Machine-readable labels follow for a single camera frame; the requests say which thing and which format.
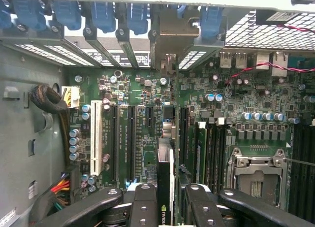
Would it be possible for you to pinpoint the white expansion slot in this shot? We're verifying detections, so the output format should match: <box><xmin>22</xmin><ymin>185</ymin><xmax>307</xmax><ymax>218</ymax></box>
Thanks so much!
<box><xmin>90</xmin><ymin>99</ymin><xmax>103</xmax><ymax>177</ymax></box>

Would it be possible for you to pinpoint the green motherboard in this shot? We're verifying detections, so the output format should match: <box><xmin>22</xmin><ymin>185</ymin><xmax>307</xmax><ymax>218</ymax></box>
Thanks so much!
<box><xmin>65</xmin><ymin>48</ymin><xmax>315</xmax><ymax>227</ymax></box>

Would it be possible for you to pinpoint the short black expansion slot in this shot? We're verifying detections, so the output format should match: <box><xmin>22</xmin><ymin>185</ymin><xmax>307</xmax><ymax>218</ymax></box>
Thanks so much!
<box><xmin>145</xmin><ymin>105</ymin><xmax>155</xmax><ymax>127</ymax></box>

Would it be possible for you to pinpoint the white power connector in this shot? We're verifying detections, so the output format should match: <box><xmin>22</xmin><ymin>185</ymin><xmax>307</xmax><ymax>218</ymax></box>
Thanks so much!
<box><xmin>61</xmin><ymin>85</ymin><xmax>81</xmax><ymax>110</ymax></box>

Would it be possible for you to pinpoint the metal CPU socket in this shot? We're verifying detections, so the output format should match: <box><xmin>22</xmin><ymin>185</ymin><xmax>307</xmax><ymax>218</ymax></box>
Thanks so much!
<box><xmin>225</xmin><ymin>147</ymin><xmax>290</xmax><ymax>210</ymax></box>

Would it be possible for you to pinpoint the red black twisted wire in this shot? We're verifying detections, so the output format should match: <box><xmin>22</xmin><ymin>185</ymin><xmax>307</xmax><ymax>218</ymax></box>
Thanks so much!
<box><xmin>278</xmin><ymin>24</ymin><xmax>315</xmax><ymax>33</ymax></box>
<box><xmin>224</xmin><ymin>61</ymin><xmax>315</xmax><ymax>87</ymax></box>

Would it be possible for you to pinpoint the blue slot clip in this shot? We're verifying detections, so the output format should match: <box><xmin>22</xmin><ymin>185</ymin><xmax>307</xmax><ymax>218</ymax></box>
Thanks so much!
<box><xmin>0</xmin><ymin>0</ymin><xmax>12</xmax><ymax>29</ymax></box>
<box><xmin>176</xmin><ymin>4</ymin><xmax>187</xmax><ymax>19</ymax></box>
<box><xmin>127</xmin><ymin>2</ymin><xmax>150</xmax><ymax>36</ymax></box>
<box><xmin>91</xmin><ymin>1</ymin><xmax>117</xmax><ymax>33</ymax></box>
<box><xmin>52</xmin><ymin>0</ymin><xmax>82</xmax><ymax>31</ymax></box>
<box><xmin>200</xmin><ymin>5</ymin><xmax>224</xmax><ymax>40</ymax></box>
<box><xmin>12</xmin><ymin>0</ymin><xmax>47</xmax><ymax>32</ymax></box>

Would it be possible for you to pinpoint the silver USB port block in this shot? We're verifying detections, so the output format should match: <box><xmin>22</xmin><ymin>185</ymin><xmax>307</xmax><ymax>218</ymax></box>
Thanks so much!
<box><xmin>220</xmin><ymin>51</ymin><xmax>233</xmax><ymax>68</ymax></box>
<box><xmin>234</xmin><ymin>51</ymin><xmax>248</xmax><ymax>68</ymax></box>

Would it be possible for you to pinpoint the plain metal slot cover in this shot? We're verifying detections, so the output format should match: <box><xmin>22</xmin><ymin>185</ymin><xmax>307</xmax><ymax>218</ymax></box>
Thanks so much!
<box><xmin>115</xmin><ymin>22</ymin><xmax>140</xmax><ymax>69</ymax></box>
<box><xmin>83</xmin><ymin>25</ymin><xmax>123</xmax><ymax>68</ymax></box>

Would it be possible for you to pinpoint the black power connector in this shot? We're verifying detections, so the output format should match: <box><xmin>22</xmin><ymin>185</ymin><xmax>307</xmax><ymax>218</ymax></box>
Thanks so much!
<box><xmin>68</xmin><ymin>164</ymin><xmax>82</xmax><ymax>205</ymax></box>

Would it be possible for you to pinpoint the long black expansion slot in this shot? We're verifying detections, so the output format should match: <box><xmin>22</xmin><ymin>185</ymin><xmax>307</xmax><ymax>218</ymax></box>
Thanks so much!
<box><xmin>127</xmin><ymin>105</ymin><xmax>137</xmax><ymax>186</ymax></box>
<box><xmin>180</xmin><ymin>106</ymin><xmax>190</xmax><ymax>163</ymax></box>
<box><xmin>110</xmin><ymin>104</ymin><xmax>121</xmax><ymax>185</ymax></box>

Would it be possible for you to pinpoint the black RAM slot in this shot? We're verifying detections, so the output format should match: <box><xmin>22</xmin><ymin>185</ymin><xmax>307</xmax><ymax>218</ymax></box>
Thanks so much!
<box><xmin>216</xmin><ymin>117</ymin><xmax>227</xmax><ymax>191</ymax></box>
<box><xmin>302</xmin><ymin>126</ymin><xmax>315</xmax><ymax>223</ymax></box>
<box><xmin>290</xmin><ymin>126</ymin><xmax>303</xmax><ymax>220</ymax></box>
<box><xmin>207</xmin><ymin>117</ymin><xmax>217</xmax><ymax>191</ymax></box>

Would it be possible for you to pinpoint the open black PC case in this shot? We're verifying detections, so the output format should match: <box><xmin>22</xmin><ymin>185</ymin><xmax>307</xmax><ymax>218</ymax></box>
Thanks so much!
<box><xmin>0</xmin><ymin>0</ymin><xmax>315</xmax><ymax>227</ymax></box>

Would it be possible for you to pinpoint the perforated metal slot cover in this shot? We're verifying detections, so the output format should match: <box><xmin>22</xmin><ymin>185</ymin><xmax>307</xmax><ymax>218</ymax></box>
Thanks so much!
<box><xmin>13</xmin><ymin>42</ymin><xmax>77</xmax><ymax>66</ymax></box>
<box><xmin>178</xmin><ymin>37</ymin><xmax>222</xmax><ymax>70</ymax></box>
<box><xmin>45</xmin><ymin>43</ymin><xmax>95</xmax><ymax>67</ymax></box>

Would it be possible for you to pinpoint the installed green RAM stick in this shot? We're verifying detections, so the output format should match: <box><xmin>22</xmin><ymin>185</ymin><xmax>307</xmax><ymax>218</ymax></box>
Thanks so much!
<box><xmin>195</xmin><ymin>121</ymin><xmax>208</xmax><ymax>188</ymax></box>

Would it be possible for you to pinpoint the coloured power wire bundle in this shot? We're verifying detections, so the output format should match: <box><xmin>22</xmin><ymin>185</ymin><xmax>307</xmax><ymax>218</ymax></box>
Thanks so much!
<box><xmin>48</xmin><ymin>172</ymin><xmax>72</xmax><ymax>212</ymax></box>

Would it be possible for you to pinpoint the silver network port block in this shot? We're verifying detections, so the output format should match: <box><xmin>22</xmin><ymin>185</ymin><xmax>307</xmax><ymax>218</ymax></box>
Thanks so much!
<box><xmin>255</xmin><ymin>53</ymin><xmax>271</xmax><ymax>70</ymax></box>
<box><xmin>271</xmin><ymin>51</ymin><xmax>289</xmax><ymax>77</ymax></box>

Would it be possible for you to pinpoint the thin metal locking lever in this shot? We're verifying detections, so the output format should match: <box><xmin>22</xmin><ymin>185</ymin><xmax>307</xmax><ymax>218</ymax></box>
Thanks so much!
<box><xmin>284</xmin><ymin>157</ymin><xmax>315</xmax><ymax>167</ymax></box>

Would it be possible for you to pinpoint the black braided power cable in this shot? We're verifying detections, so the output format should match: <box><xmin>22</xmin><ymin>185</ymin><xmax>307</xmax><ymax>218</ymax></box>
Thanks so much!
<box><xmin>30</xmin><ymin>85</ymin><xmax>72</xmax><ymax>168</ymax></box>

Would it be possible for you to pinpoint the black case fan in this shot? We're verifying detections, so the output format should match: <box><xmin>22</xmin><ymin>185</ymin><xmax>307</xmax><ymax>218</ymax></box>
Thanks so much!
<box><xmin>255</xmin><ymin>9</ymin><xmax>315</xmax><ymax>27</ymax></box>

